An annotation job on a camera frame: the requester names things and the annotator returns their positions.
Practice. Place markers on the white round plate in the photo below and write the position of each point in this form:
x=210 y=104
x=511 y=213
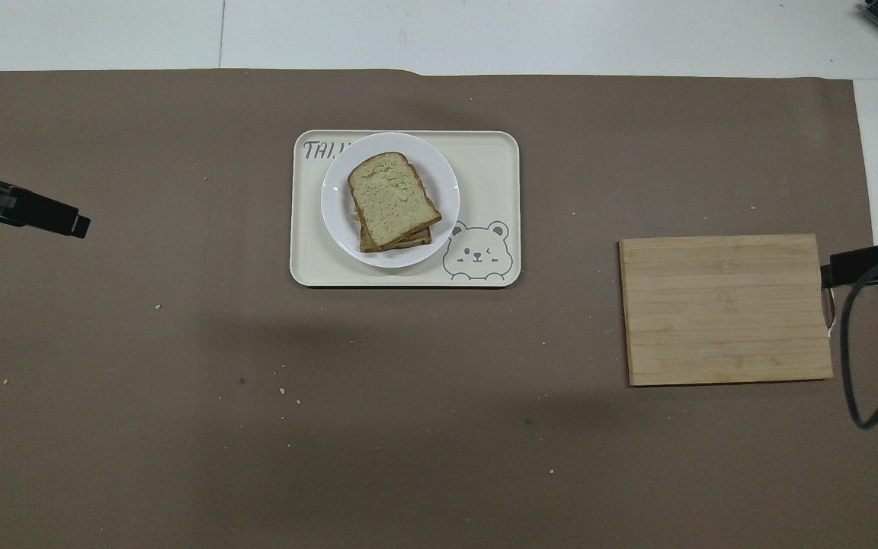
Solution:
x=439 y=183

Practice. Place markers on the bread slice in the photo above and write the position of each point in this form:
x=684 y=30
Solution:
x=418 y=240
x=392 y=197

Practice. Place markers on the cream tray with bear print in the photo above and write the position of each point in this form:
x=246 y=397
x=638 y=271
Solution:
x=485 y=175

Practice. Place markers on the wooden cutting board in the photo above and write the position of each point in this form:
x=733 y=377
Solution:
x=725 y=309

